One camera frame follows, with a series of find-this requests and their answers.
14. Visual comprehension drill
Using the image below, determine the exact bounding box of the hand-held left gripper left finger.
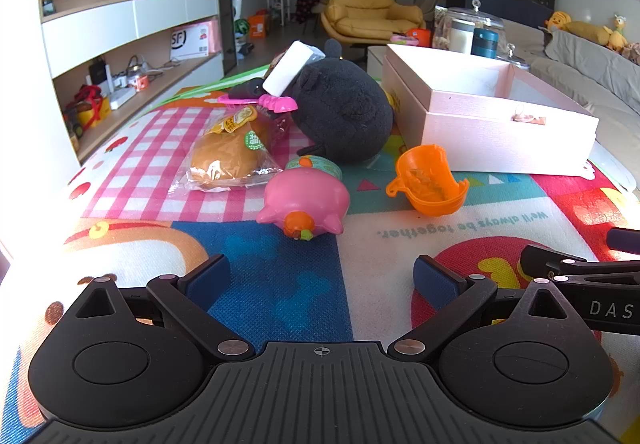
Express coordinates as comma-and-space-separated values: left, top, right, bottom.
65, 254, 256, 360

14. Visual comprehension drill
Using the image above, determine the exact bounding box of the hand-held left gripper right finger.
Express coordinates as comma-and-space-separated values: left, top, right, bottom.
387, 255, 583, 361

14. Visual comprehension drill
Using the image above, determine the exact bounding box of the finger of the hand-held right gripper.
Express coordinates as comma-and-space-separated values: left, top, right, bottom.
520, 244, 640, 278
606, 226, 640, 256

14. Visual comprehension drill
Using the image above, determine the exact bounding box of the orange toy cup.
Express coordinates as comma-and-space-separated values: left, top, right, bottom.
386, 144, 470, 216

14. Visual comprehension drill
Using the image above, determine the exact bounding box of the packaged bread bun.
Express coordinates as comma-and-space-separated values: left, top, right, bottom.
167, 104, 286, 195

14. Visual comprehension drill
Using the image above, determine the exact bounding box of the pink pig toy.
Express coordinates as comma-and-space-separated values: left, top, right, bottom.
256, 167, 351, 241

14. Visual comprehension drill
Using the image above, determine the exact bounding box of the pink cardboard box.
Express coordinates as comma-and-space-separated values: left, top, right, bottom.
382, 43, 600, 177

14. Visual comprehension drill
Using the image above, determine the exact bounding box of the pink toy basket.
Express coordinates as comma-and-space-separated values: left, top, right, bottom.
217, 93, 299, 114

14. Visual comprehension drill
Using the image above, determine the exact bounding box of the black plush toy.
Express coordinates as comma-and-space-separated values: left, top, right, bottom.
229, 38, 396, 163

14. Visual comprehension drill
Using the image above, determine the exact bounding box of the white rectangular box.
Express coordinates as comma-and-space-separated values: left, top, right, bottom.
262, 40, 326, 95

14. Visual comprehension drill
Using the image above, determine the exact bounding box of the colourful play mat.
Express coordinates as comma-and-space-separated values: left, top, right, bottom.
0, 69, 640, 425

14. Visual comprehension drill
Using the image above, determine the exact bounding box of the teal tape roll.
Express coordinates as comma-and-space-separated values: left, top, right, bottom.
286, 155, 343, 180

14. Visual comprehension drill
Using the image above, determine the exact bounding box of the beige covered sofa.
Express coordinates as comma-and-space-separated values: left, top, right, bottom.
502, 17, 640, 185

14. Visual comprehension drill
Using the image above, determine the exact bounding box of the yellow duck plush toy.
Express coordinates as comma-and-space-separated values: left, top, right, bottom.
545, 10, 613, 45

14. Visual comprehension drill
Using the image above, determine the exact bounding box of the teal thermos bottle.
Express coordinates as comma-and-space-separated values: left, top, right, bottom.
472, 28, 499, 59

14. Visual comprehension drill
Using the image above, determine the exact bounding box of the white printed envelope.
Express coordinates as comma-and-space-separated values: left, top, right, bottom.
170, 27, 211, 61

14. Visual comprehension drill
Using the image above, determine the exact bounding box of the white bottle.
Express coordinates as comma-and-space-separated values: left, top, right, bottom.
450, 19, 475, 54

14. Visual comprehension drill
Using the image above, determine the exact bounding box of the pink paper bag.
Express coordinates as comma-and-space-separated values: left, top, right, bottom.
197, 20, 221, 56

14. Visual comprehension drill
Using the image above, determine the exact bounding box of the large glass dome jar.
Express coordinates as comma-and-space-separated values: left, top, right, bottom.
432, 0, 506, 56

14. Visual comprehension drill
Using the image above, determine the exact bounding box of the orange paper bag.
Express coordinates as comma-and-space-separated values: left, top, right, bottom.
248, 14, 271, 39

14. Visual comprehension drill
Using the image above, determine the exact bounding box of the white television cabinet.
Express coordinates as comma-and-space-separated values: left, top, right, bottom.
40, 0, 226, 165

